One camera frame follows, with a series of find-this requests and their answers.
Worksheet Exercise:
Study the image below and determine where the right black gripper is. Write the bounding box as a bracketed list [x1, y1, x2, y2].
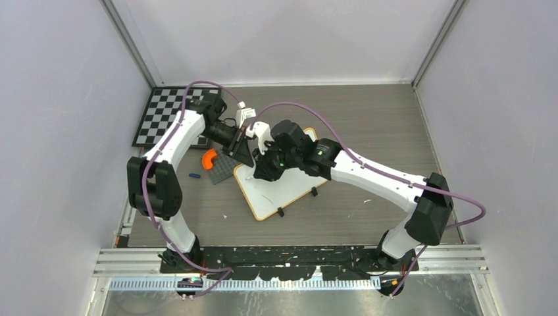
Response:
[252, 138, 301, 181]

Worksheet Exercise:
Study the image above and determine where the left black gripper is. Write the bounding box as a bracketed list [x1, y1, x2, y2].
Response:
[201, 122, 255, 167]

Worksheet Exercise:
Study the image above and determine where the yellow framed whiteboard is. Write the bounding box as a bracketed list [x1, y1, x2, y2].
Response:
[233, 127, 328, 222]

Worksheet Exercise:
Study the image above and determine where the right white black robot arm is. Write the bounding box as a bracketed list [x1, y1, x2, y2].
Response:
[245, 120, 453, 271]

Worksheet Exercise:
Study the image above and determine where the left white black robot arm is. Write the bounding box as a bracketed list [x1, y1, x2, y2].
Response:
[126, 97, 254, 273]

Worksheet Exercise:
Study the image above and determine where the grey studded baseplate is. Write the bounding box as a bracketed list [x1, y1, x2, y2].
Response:
[207, 150, 240, 185]

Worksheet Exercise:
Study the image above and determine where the orange curved block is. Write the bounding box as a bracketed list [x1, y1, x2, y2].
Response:
[201, 148, 218, 171]

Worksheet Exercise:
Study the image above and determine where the black white checkerboard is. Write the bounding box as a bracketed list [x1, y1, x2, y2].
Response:
[132, 87, 221, 149]

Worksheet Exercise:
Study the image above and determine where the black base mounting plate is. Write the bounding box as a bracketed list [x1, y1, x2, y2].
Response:
[159, 245, 419, 282]

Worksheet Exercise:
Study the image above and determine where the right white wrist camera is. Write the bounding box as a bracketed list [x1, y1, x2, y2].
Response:
[245, 121, 274, 155]

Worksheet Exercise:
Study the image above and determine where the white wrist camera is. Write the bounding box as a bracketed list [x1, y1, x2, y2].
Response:
[235, 101, 257, 130]
[245, 121, 274, 155]

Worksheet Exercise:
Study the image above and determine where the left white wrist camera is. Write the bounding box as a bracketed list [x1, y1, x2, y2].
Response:
[235, 101, 257, 130]

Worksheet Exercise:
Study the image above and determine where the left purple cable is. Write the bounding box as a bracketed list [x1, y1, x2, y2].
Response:
[141, 80, 247, 298]

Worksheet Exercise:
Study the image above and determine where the purple cable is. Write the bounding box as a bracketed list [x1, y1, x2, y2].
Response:
[141, 80, 247, 298]
[250, 101, 487, 300]

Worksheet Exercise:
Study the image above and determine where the aluminium frame rail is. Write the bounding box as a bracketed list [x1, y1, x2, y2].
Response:
[93, 245, 489, 293]

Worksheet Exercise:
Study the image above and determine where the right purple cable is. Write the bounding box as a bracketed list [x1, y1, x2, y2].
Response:
[250, 101, 487, 300]

